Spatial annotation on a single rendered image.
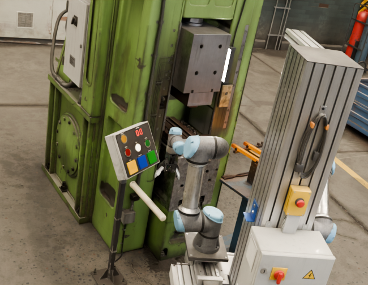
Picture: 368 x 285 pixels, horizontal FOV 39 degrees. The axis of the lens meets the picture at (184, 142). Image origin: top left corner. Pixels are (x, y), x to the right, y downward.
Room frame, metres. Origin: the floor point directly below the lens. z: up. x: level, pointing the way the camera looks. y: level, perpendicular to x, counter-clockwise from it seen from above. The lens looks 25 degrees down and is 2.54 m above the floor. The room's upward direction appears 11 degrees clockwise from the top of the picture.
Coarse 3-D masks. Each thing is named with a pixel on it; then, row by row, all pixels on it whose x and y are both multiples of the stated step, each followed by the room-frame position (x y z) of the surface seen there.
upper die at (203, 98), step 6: (174, 90) 3.42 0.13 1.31; (174, 96) 3.41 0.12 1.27; (180, 96) 3.35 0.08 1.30; (186, 96) 3.30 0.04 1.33; (192, 96) 3.29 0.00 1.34; (198, 96) 3.32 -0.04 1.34; (204, 96) 3.35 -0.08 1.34; (210, 96) 3.38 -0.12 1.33; (186, 102) 3.29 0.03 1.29; (192, 102) 3.30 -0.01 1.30; (198, 102) 3.33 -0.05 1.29; (204, 102) 3.36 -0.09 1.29; (210, 102) 3.39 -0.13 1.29
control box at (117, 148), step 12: (120, 132) 2.83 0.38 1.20; (132, 132) 2.91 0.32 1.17; (144, 132) 3.00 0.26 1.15; (108, 144) 2.79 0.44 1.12; (120, 144) 2.79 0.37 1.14; (132, 144) 2.87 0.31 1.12; (144, 144) 2.96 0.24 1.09; (120, 156) 2.75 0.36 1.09; (132, 156) 2.83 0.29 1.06; (156, 156) 3.00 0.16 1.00; (120, 168) 2.74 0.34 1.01; (144, 168) 2.87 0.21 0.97
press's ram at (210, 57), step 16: (192, 32) 3.28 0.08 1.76; (208, 32) 3.36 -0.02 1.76; (224, 32) 3.45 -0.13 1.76; (192, 48) 3.25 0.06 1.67; (208, 48) 3.32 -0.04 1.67; (224, 48) 3.40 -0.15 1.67; (176, 64) 3.35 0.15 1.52; (192, 64) 3.27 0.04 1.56; (208, 64) 3.34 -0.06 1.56; (224, 64) 3.42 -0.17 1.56; (176, 80) 3.33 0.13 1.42; (192, 80) 3.28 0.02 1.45; (208, 80) 3.36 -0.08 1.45
